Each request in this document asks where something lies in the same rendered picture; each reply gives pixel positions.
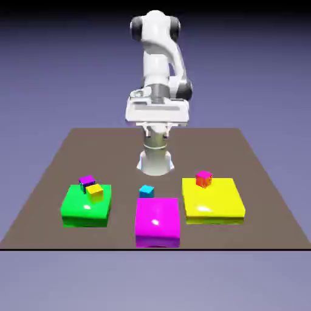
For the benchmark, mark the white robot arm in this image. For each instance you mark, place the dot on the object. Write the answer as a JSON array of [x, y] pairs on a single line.
[[158, 48]]

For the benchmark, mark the large green box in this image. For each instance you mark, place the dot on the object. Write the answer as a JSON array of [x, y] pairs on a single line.
[[85, 206]]

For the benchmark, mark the large yellow box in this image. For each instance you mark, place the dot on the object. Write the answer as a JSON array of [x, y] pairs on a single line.
[[213, 201]]

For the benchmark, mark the large magenta box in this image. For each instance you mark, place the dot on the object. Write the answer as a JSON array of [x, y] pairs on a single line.
[[157, 221]]

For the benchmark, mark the small yellow cube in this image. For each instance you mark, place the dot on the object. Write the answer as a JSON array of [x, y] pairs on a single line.
[[95, 193]]

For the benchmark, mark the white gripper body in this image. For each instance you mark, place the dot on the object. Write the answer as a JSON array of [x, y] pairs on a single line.
[[156, 113]]

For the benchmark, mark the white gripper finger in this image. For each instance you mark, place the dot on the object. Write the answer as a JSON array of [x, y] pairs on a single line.
[[168, 131], [147, 131]]

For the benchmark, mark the small red cube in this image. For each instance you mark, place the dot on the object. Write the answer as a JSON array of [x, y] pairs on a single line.
[[204, 179]]

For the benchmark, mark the small cyan cube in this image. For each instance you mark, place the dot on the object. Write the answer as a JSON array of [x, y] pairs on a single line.
[[146, 191]]

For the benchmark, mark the small purple cube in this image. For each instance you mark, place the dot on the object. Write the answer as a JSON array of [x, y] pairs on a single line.
[[86, 181]]

